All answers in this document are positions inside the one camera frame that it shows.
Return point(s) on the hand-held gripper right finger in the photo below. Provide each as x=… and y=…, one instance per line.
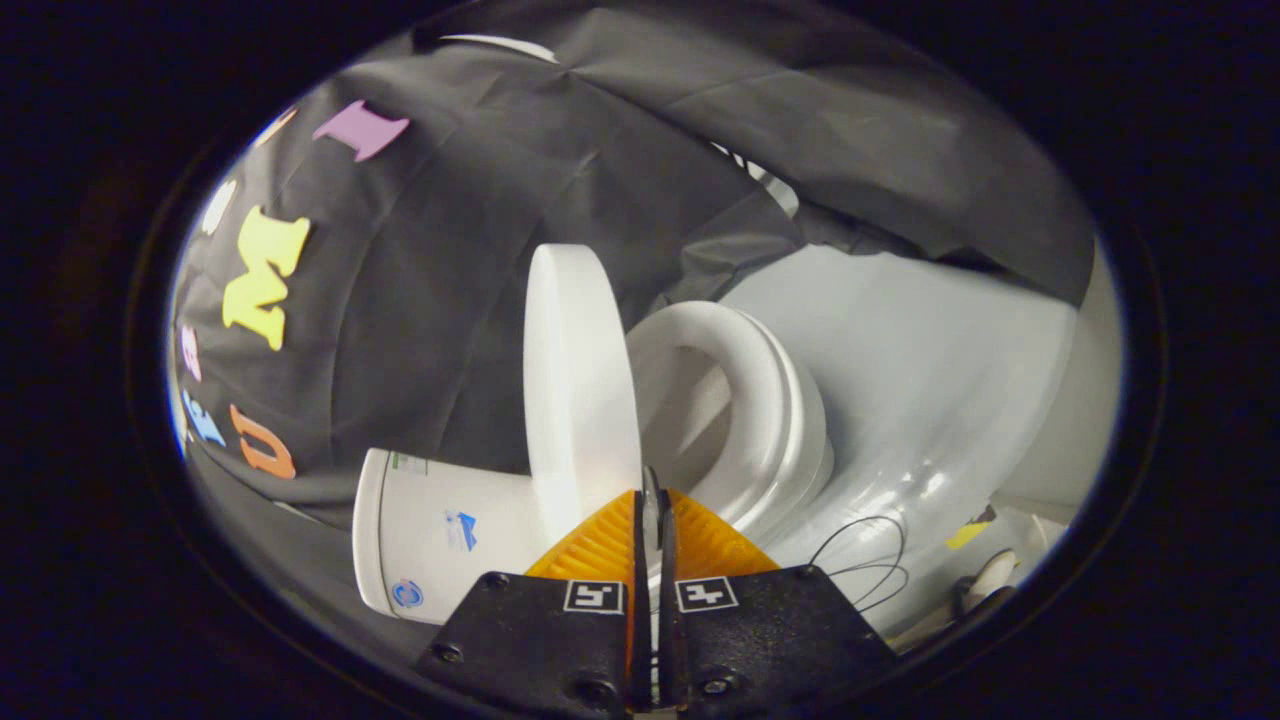
x=670, y=640

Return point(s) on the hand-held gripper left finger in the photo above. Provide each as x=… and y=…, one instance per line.
x=640, y=640

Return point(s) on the black backdrop cloth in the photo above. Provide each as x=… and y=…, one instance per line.
x=450, y=300

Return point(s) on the white toilet tank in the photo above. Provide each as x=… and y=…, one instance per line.
x=440, y=560

